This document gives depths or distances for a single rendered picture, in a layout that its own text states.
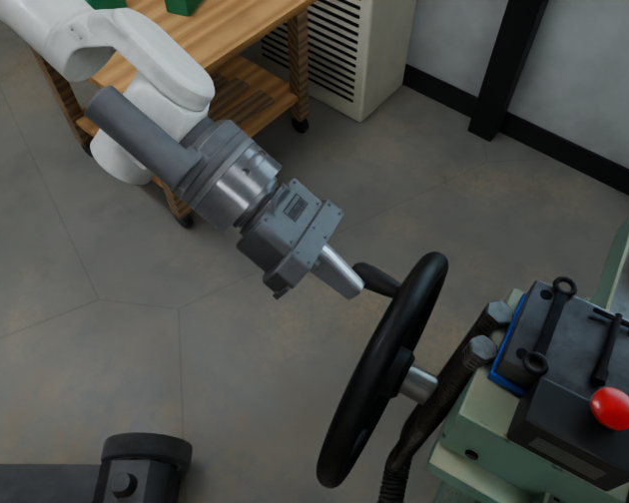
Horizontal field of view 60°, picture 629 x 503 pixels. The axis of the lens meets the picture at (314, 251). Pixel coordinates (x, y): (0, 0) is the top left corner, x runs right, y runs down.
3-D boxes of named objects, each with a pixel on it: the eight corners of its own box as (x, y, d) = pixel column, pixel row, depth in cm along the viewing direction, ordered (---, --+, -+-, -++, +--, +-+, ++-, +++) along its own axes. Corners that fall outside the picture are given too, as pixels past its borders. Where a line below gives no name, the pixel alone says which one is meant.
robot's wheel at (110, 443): (208, 468, 126) (151, 478, 135) (211, 446, 128) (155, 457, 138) (139, 450, 112) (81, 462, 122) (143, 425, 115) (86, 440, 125)
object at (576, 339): (520, 297, 50) (540, 265, 45) (643, 354, 47) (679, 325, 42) (467, 420, 44) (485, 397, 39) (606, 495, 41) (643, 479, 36)
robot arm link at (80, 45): (177, 158, 55) (78, 64, 54) (229, 90, 52) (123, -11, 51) (144, 170, 49) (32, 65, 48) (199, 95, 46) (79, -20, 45)
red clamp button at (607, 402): (594, 382, 40) (600, 377, 39) (636, 403, 39) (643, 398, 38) (583, 418, 38) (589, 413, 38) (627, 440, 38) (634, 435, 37)
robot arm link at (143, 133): (201, 202, 59) (116, 130, 57) (261, 129, 54) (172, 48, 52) (157, 244, 48) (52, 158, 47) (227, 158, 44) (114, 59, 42)
